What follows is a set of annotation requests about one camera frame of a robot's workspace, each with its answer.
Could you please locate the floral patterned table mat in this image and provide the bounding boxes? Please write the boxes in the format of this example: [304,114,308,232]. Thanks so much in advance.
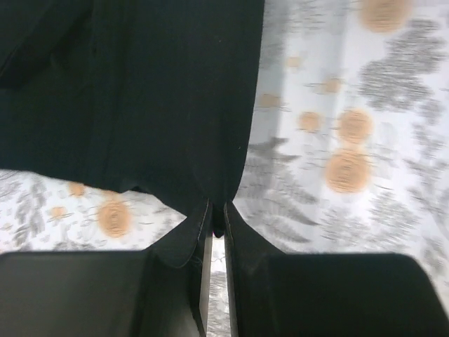
[1,1,448,336]

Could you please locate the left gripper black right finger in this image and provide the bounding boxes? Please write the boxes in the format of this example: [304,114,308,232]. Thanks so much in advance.
[224,204,445,336]

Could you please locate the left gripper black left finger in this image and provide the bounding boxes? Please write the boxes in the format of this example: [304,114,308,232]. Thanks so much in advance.
[1,201,212,336]

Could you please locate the black t shirt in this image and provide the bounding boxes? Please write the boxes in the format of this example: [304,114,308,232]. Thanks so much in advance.
[0,0,266,238]

